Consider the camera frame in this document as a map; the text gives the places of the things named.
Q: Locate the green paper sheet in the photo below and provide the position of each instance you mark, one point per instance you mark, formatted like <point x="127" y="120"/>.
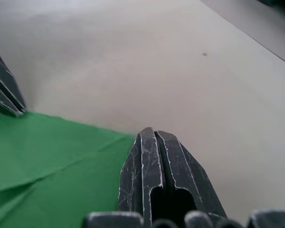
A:
<point x="50" y="154"/>

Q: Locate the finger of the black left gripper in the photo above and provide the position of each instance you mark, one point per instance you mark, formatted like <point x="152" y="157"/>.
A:
<point x="0" y="95"/>
<point x="2" y="71"/>

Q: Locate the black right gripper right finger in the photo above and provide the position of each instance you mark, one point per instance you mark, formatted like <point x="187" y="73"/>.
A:
<point x="185" y="171"/>

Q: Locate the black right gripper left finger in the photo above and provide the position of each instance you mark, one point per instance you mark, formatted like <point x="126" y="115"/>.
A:
<point x="149" y="161"/>

